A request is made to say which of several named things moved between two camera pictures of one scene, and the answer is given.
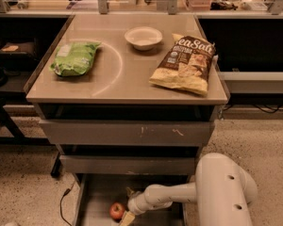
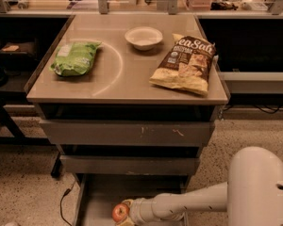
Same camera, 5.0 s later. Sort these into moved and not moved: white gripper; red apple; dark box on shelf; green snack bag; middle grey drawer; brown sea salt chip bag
Moved: red apple; white gripper
Not moved: dark box on shelf; middle grey drawer; green snack bag; brown sea salt chip bag
